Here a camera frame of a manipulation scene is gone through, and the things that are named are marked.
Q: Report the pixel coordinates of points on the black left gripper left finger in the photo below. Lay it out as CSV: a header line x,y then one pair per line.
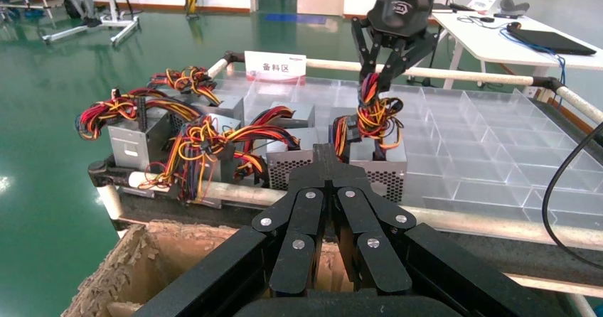
x,y
297,258

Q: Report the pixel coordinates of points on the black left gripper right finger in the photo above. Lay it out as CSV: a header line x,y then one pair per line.
x,y
377,258

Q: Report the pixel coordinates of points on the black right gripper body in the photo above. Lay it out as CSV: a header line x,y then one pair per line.
x,y
405,4

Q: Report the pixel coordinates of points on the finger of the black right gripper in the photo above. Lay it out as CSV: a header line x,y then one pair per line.
x,y
410,51
368,46

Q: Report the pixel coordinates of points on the black notebook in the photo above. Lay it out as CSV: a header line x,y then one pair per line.
x,y
445,8

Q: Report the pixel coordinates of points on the white office table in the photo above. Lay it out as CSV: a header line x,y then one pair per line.
x,y
485,42

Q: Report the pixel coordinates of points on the white printed card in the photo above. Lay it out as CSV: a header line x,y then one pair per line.
x,y
481,3

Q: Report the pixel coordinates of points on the blue floor mat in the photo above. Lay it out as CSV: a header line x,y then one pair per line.
x,y
297,19

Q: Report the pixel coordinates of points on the white sign with Chinese text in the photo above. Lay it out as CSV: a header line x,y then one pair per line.
x,y
275,65

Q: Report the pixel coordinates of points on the black computer mouse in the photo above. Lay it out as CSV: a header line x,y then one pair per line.
x,y
513,26

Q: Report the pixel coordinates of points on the clear acrylic divider tray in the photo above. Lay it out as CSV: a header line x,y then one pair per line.
x,y
471,155

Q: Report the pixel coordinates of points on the white power strip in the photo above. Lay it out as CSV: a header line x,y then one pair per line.
x,y
531,92

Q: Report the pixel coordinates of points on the cardboard box with dividers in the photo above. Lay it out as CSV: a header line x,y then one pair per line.
x,y
165,253

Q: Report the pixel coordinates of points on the black laptop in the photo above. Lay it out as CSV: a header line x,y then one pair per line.
x,y
551,42

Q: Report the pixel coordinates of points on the white metal stand frame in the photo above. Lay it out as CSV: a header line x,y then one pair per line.
x,y
114,4

